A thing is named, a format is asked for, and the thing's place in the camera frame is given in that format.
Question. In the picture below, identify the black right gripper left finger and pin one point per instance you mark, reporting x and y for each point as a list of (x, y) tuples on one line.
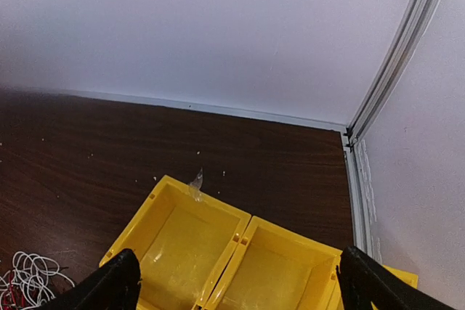
[(115, 285)]

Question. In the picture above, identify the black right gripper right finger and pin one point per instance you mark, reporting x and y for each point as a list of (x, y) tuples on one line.
[(366, 284)]

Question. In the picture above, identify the yellow bin left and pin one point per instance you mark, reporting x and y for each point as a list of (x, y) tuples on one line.
[(182, 244)]

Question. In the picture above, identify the yellow bin middle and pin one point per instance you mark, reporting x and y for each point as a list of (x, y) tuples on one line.
[(274, 268)]

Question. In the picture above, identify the clear tape scrap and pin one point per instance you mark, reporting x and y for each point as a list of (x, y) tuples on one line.
[(194, 187)]

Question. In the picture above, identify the aluminium frame post right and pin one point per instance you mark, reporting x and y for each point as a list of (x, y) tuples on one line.
[(413, 26)]

